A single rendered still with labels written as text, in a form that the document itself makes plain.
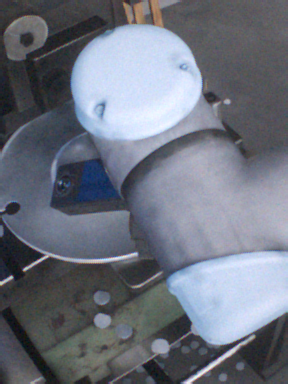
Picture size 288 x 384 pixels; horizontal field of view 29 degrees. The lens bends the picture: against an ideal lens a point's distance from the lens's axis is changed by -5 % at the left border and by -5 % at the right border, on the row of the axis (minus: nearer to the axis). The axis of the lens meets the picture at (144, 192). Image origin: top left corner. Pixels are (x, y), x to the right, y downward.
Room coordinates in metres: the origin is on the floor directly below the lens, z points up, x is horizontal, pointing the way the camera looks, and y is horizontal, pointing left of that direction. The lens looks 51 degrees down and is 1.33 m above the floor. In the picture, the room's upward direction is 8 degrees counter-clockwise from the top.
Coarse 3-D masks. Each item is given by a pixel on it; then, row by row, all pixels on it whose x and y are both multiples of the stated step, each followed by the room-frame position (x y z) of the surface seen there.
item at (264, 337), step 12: (120, 0) 0.95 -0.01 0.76; (120, 12) 0.94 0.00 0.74; (120, 24) 0.93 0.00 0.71; (276, 324) 0.46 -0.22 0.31; (264, 336) 0.47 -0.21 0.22; (276, 336) 0.46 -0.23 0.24; (252, 348) 0.50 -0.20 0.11; (264, 348) 0.47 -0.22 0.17; (276, 348) 0.47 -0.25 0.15; (252, 360) 0.49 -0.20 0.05; (264, 360) 0.46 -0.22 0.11; (276, 360) 0.48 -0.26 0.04; (264, 372) 0.45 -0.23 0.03; (276, 372) 0.45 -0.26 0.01
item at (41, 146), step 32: (32, 128) 0.59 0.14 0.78; (64, 128) 0.58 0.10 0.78; (0, 160) 0.54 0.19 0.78; (32, 160) 0.53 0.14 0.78; (64, 160) 0.51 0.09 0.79; (0, 192) 0.48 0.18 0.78; (32, 192) 0.47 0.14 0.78; (32, 224) 0.42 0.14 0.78; (64, 224) 0.42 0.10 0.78; (96, 224) 0.41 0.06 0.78; (128, 224) 0.41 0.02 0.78; (64, 256) 0.37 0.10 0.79; (96, 256) 0.37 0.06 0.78; (128, 256) 0.36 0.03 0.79
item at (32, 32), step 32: (0, 0) 0.51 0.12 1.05; (32, 0) 0.53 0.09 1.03; (64, 0) 0.55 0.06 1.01; (96, 0) 0.56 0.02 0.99; (32, 32) 0.51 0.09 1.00; (64, 32) 0.53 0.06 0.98; (96, 32) 0.53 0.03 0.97; (32, 64) 0.49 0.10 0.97; (64, 64) 0.51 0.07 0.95; (32, 96) 0.51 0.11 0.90; (64, 96) 0.50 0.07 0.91
